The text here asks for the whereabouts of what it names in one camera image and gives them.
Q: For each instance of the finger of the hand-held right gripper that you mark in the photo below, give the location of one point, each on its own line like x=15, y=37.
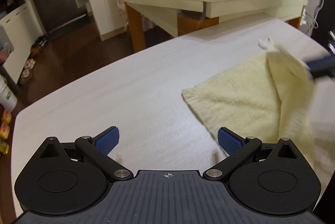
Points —
x=324, y=74
x=322, y=62

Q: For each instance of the white and dark hall cabinet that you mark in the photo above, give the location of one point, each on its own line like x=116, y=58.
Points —
x=15, y=20

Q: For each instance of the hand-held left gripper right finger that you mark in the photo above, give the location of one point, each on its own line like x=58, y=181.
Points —
x=230, y=141

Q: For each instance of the colourful cloth pile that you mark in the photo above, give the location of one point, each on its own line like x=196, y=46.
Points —
x=5, y=52

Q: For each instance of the pale yellow towel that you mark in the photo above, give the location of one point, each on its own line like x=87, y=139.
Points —
x=235, y=93

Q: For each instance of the cream dining table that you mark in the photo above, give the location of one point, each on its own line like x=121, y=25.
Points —
x=248, y=8

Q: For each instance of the cluster of oil bottles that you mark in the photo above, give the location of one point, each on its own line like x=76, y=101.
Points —
x=5, y=130

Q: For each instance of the pair of white pink shoes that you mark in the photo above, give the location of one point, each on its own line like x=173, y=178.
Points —
x=30, y=64

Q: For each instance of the pair of brown shoes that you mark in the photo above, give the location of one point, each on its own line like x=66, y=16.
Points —
x=34, y=50

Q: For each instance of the white power strip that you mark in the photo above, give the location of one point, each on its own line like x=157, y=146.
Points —
x=303, y=17

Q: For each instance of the pair of black sneakers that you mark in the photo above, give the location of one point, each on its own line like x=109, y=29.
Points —
x=42, y=41

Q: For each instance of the white plastic bucket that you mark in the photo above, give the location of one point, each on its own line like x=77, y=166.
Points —
x=7, y=94

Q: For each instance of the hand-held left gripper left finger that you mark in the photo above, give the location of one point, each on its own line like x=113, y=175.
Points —
x=107, y=139

